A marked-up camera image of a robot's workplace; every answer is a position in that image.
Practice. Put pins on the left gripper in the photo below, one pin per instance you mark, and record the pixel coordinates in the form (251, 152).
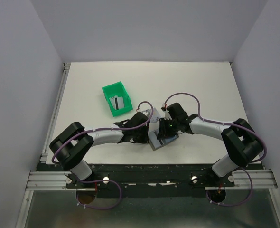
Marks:
(145, 139)

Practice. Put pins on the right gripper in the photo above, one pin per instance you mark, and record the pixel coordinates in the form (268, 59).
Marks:
(162, 129)

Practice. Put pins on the grey card holder wallet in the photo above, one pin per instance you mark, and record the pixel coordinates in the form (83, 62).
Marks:
(152, 139)

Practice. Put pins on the silver diamond print card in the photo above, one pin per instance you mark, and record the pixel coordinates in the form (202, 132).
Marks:
(156, 116)

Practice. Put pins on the green plastic bin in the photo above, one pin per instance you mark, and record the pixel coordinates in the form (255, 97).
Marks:
(119, 90)

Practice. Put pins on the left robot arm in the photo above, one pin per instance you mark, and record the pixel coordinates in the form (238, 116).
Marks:
(70, 146)

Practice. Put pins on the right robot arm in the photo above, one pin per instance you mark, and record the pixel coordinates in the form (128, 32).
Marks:
(240, 140)

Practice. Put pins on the cards in green bin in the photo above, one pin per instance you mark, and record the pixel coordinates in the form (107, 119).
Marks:
(117, 102)

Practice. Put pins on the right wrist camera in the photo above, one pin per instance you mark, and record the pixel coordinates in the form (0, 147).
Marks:
(166, 113)

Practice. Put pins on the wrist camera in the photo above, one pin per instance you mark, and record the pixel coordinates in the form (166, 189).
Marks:
(166, 113)
(148, 113)

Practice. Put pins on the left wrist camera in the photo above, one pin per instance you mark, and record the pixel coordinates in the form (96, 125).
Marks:
(148, 113)

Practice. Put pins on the aluminium left side rail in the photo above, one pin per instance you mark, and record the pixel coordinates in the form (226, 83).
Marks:
(44, 153)

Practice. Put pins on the aluminium rail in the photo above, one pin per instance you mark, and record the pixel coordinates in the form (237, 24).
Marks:
(47, 181)
(44, 153)

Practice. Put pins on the aluminium front rail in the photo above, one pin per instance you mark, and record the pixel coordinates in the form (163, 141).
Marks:
(47, 181)

